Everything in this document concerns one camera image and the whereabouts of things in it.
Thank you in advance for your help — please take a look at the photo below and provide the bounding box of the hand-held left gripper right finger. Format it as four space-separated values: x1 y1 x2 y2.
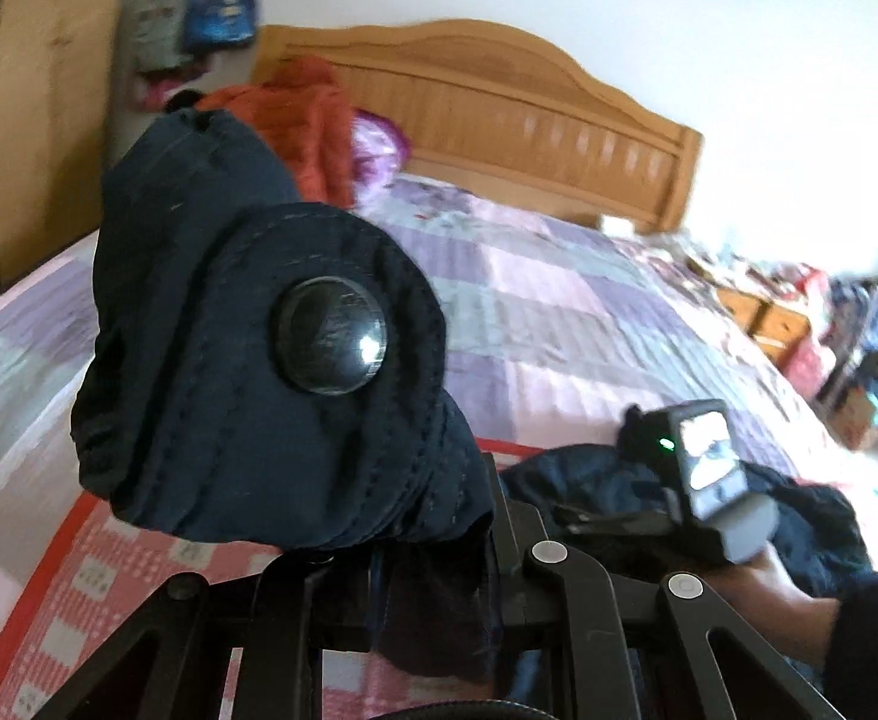
482 450 845 720

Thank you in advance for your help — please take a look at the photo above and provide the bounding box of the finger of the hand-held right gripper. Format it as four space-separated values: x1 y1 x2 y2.
551 502 689 542

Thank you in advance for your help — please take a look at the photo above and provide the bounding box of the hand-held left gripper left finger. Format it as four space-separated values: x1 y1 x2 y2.
4 549 371 720

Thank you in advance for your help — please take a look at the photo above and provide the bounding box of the navy padded jacket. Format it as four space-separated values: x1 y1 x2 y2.
71 109 873 683

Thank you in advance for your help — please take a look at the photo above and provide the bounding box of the person's right forearm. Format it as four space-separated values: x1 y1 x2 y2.
821 574 878 720

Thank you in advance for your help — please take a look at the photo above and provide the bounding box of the pile of blue clothes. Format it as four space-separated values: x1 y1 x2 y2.
829 279 878 362

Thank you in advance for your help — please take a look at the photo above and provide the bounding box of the person's right hand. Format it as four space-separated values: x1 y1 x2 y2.
716 540 842 666

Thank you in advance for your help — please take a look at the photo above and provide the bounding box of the red checked mat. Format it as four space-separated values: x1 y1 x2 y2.
0 439 560 720

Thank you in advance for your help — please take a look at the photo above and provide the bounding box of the pink plastic bag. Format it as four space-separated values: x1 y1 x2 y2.
778 334 835 392

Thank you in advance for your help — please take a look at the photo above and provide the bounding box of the cardboard box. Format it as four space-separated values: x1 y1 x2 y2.
831 381 878 452

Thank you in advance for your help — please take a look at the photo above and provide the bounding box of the clutter on nightstands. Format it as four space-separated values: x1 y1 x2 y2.
677 238 794 295

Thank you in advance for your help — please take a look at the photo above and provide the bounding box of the red gift bag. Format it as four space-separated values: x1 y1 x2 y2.
791 266 835 310

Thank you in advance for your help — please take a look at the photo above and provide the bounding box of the pastel patchwork quilt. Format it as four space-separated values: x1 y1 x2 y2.
0 172 837 541

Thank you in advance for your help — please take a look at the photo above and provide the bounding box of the wooden bed headboard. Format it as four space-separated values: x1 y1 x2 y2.
251 15 706 235

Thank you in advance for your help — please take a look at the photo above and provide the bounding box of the purple floral pillow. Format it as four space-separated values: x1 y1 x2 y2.
353 109 411 203

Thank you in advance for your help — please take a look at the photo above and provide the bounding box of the orange puffer jacket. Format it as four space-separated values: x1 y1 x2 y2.
199 56 359 209

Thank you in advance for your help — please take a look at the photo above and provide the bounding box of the pink hanging bag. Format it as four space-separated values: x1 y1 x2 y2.
137 66 209 110

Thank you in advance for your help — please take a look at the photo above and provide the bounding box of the wooden wardrobe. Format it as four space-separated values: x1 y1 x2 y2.
0 0 142 314

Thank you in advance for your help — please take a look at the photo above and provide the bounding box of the grey hanging bag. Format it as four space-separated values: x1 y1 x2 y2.
134 0 187 74

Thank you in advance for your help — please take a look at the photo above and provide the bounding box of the blue printed hanging bag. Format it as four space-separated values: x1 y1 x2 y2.
182 0 261 55

